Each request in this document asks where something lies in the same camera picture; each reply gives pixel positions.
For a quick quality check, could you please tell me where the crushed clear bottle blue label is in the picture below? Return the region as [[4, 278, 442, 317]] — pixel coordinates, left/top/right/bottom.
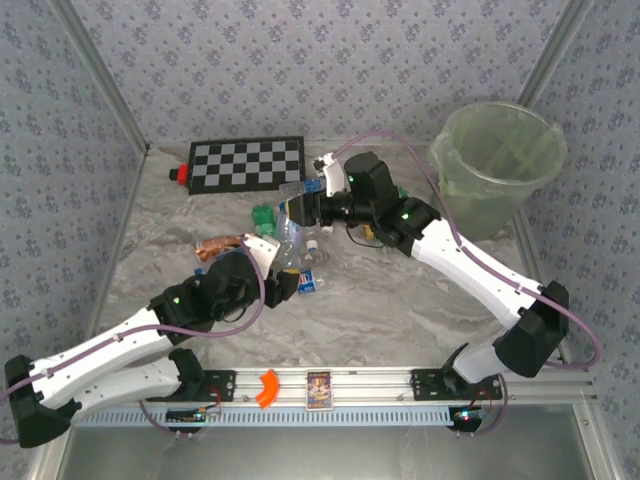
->
[[279, 178, 324, 197]]

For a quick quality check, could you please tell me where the clear bottle blue cap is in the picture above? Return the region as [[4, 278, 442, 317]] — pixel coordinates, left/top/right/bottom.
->
[[275, 199, 307, 271]]

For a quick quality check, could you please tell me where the green soda bottle white label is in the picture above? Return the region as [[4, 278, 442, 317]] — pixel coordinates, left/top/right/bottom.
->
[[251, 203, 279, 237]]

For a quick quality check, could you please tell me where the green soda bottle yellow cap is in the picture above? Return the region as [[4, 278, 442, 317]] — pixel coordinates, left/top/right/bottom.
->
[[362, 224, 401, 251]]

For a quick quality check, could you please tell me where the copper brown bottle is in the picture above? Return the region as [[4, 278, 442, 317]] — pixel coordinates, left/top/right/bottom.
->
[[193, 235, 244, 264]]

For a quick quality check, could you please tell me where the bin with green liner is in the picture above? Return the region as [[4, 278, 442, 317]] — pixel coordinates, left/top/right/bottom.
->
[[428, 101, 570, 242]]

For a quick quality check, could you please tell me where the black grey checkerboard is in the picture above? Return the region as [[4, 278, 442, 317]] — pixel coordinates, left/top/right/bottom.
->
[[185, 135, 307, 197]]

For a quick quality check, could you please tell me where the orange curved plastic piece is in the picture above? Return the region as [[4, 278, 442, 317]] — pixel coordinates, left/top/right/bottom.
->
[[255, 368, 281, 410]]

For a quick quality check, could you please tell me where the colourful picture card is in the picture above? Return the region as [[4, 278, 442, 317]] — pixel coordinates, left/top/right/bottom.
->
[[304, 368, 334, 412]]

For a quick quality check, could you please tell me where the grey metal panel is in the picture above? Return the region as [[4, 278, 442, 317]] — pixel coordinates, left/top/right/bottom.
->
[[29, 405, 614, 480]]

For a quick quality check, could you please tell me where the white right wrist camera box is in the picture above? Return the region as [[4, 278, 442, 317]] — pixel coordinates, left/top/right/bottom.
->
[[312, 152, 347, 199]]

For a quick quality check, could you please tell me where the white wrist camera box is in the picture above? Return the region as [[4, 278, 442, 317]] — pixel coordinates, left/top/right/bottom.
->
[[242, 233, 282, 274], [312, 152, 347, 199]]

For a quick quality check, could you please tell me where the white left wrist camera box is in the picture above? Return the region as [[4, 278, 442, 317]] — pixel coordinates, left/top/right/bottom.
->
[[242, 233, 282, 274]]

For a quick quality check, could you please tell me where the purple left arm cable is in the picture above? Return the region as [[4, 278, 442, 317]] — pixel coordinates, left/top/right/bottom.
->
[[0, 237, 266, 446]]

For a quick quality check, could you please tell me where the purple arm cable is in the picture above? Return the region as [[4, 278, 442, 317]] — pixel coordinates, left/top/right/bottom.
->
[[0, 237, 266, 446], [334, 129, 603, 437]]

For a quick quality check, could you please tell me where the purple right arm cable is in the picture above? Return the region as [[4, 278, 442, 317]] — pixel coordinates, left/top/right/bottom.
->
[[334, 129, 603, 437]]

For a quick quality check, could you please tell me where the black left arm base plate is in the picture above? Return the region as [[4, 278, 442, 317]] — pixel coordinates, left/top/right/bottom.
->
[[145, 369, 237, 402]]

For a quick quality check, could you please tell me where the pale blue slotted cable duct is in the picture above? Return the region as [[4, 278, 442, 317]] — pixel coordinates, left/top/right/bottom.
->
[[74, 404, 454, 429]]

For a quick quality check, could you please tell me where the aluminium mounting rail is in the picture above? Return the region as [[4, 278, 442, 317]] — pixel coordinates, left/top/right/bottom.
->
[[137, 366, 599, 406]]

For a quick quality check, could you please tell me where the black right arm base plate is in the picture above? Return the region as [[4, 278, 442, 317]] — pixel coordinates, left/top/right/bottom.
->
[[410, 368, 504, 401]]

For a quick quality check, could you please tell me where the aluminium frame post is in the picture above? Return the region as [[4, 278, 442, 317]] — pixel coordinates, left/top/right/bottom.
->
[[516, 0, 597, 107], [52, 0, 152, 154]]

